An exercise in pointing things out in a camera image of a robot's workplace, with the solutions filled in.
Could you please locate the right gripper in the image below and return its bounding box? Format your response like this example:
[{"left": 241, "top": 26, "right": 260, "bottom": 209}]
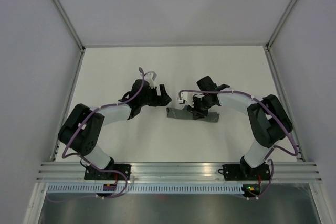
[{"left": 187, "top": 96, "right": 215, "bottom": 119}]

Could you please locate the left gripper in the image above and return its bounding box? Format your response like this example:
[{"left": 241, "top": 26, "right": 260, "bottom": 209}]
[{"left": 140, "top": 84, "right": 172, "bottom": 107}]

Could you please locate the grey cloth napkin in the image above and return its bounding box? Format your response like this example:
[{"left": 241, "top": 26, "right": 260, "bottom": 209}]
[{"left": 166, "top": 106, "right": 220, "bottom": 123}]

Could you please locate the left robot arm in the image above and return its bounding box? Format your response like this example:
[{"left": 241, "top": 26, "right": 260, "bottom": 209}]
[{"left": 58, "top": 79, "right": 172, "bottom": 180}]

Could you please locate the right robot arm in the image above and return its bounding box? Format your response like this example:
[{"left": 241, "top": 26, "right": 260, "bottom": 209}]
[{"left": 178, "top": 76, "right": 293, "bottom": 179}]

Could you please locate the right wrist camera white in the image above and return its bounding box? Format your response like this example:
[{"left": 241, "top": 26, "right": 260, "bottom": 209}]
[{"left": 178, "top": 91, "right": 194, "bottom": 107}]

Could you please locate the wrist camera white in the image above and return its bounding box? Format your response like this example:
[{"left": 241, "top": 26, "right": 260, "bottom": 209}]
[
  {"left": 145, "top": 71, "right": 157, "bottom": 96},
  {"left": 178, "top": 91, "right": 194, "bottom": 107}
]

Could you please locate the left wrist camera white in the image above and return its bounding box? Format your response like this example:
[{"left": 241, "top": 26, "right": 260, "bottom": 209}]
[{"left": 145, "top": 71, "right": 157, "bottom": 96}]

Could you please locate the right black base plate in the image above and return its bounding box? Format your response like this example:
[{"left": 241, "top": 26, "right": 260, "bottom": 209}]
[{"left": 222, "top": 164, "right": 271, "bottom": 182}]

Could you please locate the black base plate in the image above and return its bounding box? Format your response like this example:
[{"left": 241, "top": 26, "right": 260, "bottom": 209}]
[
  {"left": 222, "top": 164, "right": 271, "bottom": 182},
  {"left": 84, "top": 164, "right": 131, "bottom": 181}
]

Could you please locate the right side aluminium rail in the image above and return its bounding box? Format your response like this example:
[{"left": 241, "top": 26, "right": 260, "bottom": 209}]
[{"left": 264, "top": 48, "right": 307, "bottom": 162}]

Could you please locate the aluminium rail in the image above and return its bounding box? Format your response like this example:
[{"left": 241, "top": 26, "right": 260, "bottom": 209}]
[
  {"left": 49, "top": 47, "right": 86, "bottom": 162},
  {"left": 36, "top": 162, "right": 322, "bottom": 184},
  {"left": 264, "top": 48, "right": 307, "bottom": 162}
]

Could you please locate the white slotted cable duct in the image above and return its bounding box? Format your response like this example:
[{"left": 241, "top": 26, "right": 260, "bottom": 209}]
[{"left": 47, "top": 183, "right": 244, "bottom": 195}]

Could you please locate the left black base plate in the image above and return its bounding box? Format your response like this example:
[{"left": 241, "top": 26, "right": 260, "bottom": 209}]
[{"left": 84, "top": 164, "right": 131, "bottom": 181}]

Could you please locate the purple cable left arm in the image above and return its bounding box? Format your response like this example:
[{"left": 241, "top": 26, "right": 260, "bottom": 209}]
[{"left": 47, "top": 67, "right": 146, "bottom": 204}]

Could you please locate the left side aluminium rail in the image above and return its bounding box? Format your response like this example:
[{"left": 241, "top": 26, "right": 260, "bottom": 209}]
[{"left": 49, "top": 47, "right": 86, "bottom": 162}]

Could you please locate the aluminium front rail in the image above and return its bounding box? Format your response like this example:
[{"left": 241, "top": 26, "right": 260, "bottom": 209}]
[{"left": 36, "top": 162, "right": 322, "bottom": 184}]

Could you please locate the left aluminium frame post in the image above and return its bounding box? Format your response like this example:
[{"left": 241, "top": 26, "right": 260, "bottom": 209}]
[{"left": 51, "top": 0, "right": 85, "bottom": 52}]

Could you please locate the aluminium frame post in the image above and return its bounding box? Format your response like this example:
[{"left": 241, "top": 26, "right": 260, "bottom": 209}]
[
  {"left": 51, "top": 0, "right": 85, "bottom": 52},
  {"left": 264, "top": 0, "right": 298, "bottom": 50}
]

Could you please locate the right aluminium frame post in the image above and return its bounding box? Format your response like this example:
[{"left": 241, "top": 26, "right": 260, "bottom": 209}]
[{"left": 264, "top": 0, "right": 298, "bottom": 50}]

